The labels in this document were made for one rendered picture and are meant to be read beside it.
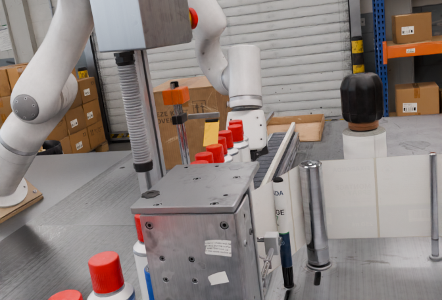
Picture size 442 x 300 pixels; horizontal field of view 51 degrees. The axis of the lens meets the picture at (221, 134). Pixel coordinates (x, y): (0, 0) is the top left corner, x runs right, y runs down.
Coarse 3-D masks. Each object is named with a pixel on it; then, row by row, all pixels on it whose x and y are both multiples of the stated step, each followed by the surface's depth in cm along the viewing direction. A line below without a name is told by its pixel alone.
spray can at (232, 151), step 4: (220, 132) 100; (224, 132) 100; (228, 132) 99; (224, 136) 99; (228, 136) 99; (228, 140) 99; (232, 140) 100; (228, 144) 99; (232, 144) 100; (228, 148) 100; (232, 148) 100; (228, 152) 99; (232, 152) 99; (236, 152) 100; (232, 156) 99; (236, 156) 100; (236, 160) 100
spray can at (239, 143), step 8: (232, 128) 103; (240, 128) 104; (232, 136) 104; (240, 136) 104; (240, 144) 104; (248, 144) 105; (240, 152) 103; (248, 152) 105; (240, 160) 104; (248, 160) 105
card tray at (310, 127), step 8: (272, 120) 210; (280, 120) 209; (288, 120) 208; (296, 120) 207; (304, 120) 206; (312, 120) 206; (320, 120) 205; (272, 128) 204; (280, 128) 202; (288, 128) 201; (296, 128) 199; (304, 128) 197; (312, 128) 195; (320, 128) 180; (304, 136) 185; (312, 136) 183; (320, 136) 178
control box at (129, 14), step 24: (96, 0) 82; (120, 0) 76; (144, 0) 73; (168, 0) 76; (96, 24) 85; (120, 24) 78; (144, 24) 73; (168, 24) 76; (120, 48) 80; (144, 48) 74
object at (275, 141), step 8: (272, 136) 173; (280, 136) 171; (272, 144) 162; (280, 144) 161; (288, 144) 160; (272, 152) 153; (264, 160) 146; (272, 160) 145; (280, 160) 144; (264, 168) 138; (256, 176) 132; (264, 176) 131; (256, 184) 126
